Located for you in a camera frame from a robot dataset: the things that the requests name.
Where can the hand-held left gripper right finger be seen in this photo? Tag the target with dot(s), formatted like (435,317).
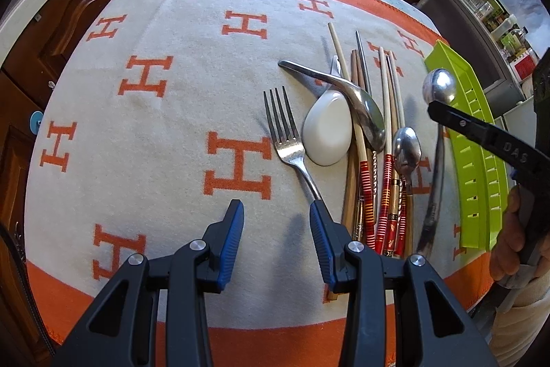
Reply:
(320,238)

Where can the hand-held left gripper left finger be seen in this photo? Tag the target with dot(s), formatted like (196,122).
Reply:
(230,246)

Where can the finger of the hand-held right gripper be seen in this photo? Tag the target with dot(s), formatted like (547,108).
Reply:
(447,115)

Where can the green plastic utensil tray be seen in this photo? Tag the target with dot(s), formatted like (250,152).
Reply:
(472,160)

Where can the small steel teaspoon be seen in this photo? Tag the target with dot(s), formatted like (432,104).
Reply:
(407,150)

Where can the large steel serving spoon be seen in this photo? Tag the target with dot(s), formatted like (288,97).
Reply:
(365,113)

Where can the steel fork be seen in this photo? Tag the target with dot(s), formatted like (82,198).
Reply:
(288,143)

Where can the white ceramic spoon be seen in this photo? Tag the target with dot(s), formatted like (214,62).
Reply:
(326,130)

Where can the person's right forearm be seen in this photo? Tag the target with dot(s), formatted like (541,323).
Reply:
(522,324)

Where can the person's right hand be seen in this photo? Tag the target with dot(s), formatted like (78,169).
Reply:
(509,259)

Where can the white tub red label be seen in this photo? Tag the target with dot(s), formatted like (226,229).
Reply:
(525,66)

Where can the white shelf cabinet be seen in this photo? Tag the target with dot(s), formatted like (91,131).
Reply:
(468,36)

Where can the clear plastic bottle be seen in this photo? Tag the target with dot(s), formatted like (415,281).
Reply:
(505,27)

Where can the orange and white printed blanket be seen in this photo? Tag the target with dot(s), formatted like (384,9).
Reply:
(172,126)

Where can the blue round cabinet hook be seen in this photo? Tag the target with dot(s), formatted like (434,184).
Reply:
(34,120)

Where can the brown wooden base cabinets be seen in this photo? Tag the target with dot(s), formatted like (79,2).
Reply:
(77,6)

